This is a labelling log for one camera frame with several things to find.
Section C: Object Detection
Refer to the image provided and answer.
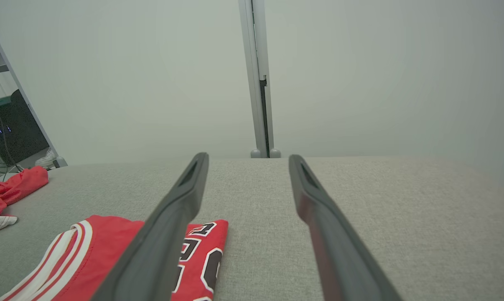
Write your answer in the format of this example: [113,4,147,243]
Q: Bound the white shoe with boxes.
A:
[35,148,60,168]

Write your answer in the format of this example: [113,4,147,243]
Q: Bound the grey partition panel edge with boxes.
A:
[0,12,68,168]

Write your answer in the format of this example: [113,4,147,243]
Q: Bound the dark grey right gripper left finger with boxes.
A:
[90,152,210,301]

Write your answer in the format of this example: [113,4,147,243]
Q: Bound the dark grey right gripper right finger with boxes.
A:
[288,154,403,301]

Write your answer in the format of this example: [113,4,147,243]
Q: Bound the black computer tower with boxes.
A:
[0,89,50,166]

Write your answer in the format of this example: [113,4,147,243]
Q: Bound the red garment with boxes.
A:
[0,166,49,235]

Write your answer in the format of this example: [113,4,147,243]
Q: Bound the grey metal partition post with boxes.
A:
[238,0,282,159]

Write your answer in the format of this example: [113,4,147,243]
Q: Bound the red basketball jersey striped trim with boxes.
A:
[0,215,229,301]

